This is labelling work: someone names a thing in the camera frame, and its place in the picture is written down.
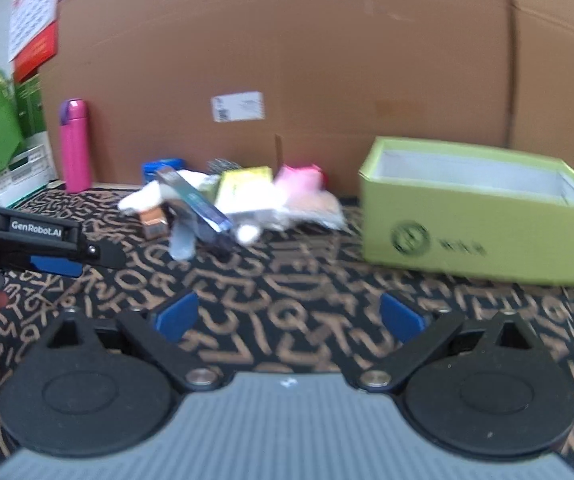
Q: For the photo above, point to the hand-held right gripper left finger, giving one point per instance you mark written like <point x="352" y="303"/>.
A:
<point x="177" y="317"/>

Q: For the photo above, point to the black patterned mat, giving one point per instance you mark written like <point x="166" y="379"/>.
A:
<point x="287" y="280"/>

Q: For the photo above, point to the red wall calendar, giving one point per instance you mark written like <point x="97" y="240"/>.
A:
<point x="39" y="10"/>

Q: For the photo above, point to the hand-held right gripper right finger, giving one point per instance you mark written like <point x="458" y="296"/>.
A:
<point x="401" y="317"/>

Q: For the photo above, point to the dark green carton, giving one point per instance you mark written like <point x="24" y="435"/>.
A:
<point x="29" y="110"/>

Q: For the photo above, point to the white shipping label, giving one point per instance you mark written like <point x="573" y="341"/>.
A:
<point x="238" y="107"/>

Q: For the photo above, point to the small blue box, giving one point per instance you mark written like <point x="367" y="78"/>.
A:
<point x="154" y="167"/>

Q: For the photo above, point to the large cardboard box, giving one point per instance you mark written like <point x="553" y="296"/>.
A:
<point x="317" y="35"/>

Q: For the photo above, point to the long blue package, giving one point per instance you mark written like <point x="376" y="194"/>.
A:
<point x="197" y="205"/>

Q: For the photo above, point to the small white cloth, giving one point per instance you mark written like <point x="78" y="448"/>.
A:
<point x="248" y="227"/>

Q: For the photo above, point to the yellow-green packet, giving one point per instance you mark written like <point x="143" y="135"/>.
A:
<point x="242" y="187"/>

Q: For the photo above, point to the light green storage box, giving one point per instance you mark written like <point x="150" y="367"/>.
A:
<point x="467" y="220"/>

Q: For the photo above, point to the white orange medicine box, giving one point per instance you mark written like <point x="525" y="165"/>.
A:
<point x="154" y="222"/>

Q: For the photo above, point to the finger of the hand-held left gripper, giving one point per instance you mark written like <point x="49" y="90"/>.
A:
<point x="104" y="255"/>
<point x="57" y="266"/>

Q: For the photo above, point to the white plastic basket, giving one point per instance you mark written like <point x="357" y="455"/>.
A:
<point x="22" y="175"/>

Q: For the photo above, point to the pink bottle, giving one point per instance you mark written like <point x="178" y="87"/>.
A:
<point x="75" y="150"/>

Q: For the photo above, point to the black white speckled roll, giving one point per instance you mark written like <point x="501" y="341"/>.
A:
<point x="223" y="165"/>

